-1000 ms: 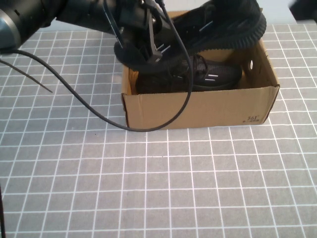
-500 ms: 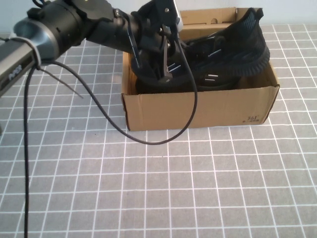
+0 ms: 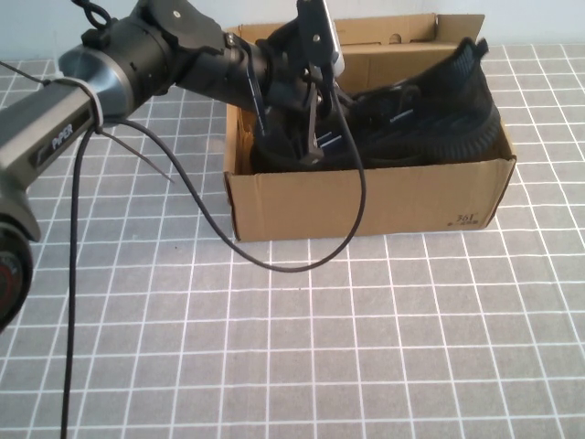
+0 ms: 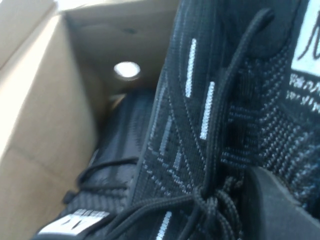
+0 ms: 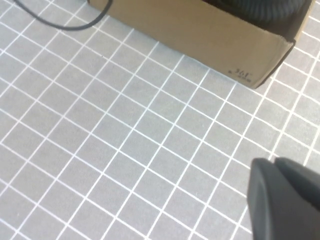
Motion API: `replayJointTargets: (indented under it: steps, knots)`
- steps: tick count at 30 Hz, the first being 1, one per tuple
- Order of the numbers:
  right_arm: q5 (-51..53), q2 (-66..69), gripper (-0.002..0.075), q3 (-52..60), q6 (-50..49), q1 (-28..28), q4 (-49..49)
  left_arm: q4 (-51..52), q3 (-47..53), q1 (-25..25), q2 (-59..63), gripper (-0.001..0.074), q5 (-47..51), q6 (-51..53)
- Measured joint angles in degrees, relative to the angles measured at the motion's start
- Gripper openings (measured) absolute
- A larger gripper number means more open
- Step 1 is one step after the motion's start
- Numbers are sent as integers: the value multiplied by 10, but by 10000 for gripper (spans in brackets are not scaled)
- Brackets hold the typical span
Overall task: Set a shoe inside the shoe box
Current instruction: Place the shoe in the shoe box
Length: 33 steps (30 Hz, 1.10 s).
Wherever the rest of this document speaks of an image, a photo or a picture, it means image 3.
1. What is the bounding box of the brown cardboard shoe box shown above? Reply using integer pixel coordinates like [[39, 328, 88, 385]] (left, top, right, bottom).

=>
[[222, 12, 517, 243]]

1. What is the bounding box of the black camera cable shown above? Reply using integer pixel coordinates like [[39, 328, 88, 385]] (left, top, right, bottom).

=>
[[61, 68, 369, 439]]

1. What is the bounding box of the grey white-grid tablecloth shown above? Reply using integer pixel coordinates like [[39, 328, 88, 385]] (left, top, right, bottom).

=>
[[0, 43, 585, 439]]

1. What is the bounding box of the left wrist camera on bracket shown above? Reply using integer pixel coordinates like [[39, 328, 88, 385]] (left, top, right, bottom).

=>
[[295, 0, 345, 77]]

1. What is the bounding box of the black knit sneaker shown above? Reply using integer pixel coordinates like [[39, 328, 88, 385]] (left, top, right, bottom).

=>
[[250, 109, 293, 174], [273, 36, 504, 174]]

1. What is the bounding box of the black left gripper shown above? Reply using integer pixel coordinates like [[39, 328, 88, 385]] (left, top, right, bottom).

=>
[[249, 21, 340, 163]]

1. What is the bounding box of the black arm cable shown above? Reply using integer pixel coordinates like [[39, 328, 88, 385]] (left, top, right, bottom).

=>
[[70, 0, 118, 31]]

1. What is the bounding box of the white cable tie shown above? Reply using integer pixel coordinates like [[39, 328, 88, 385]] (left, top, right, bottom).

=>
[[72, 78, 107, 134]]

